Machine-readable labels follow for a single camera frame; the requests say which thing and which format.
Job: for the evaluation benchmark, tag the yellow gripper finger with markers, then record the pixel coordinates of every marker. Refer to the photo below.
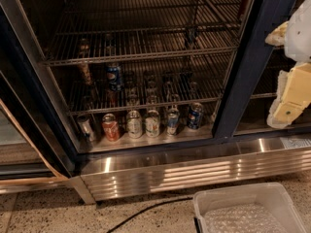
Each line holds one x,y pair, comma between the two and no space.
293,96
277,36

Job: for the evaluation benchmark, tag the blue pepsi can shelf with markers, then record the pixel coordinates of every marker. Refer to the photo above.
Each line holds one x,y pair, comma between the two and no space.
114,76
195,116

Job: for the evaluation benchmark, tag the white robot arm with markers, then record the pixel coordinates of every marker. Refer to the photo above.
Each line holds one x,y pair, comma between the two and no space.
298,35

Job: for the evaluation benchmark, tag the blue pepsi can bottom shelf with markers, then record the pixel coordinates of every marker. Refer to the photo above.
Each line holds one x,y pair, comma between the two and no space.
195,116

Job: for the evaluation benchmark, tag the silver blue can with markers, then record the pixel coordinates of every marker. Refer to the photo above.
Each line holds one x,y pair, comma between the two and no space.
172,121

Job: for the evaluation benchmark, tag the white can with orange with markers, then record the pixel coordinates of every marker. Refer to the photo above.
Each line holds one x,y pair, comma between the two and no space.
152,123

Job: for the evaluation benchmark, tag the stainless steel fridge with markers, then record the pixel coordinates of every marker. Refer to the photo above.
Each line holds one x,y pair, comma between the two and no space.
233,142

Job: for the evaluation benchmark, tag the white green can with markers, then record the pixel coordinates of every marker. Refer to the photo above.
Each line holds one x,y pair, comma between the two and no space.
134,124

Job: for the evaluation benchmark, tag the red soda can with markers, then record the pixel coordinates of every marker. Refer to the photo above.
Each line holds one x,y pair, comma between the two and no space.
111,127

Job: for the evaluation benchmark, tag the silver can bottom left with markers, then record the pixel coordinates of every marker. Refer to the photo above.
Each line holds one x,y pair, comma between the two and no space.
85,125

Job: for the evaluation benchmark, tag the open glass fridge door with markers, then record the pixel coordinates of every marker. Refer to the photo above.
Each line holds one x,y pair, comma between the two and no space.
31,153

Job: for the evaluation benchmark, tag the translucent plastic bin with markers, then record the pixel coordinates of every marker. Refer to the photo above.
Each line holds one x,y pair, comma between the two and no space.
250,208

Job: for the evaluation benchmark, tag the right compartment wire shelf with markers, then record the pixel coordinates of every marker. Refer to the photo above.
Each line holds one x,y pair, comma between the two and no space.
268,82

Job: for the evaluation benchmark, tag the upper wire fridge shelf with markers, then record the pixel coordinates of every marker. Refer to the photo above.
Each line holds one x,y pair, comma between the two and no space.
98,31

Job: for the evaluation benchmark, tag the wire fridge shelf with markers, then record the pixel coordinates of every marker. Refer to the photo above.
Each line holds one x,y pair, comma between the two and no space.
98,31
162,82

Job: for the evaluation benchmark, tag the middle wire fridge shelf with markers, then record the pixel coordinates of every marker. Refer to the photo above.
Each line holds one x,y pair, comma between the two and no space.
162,82

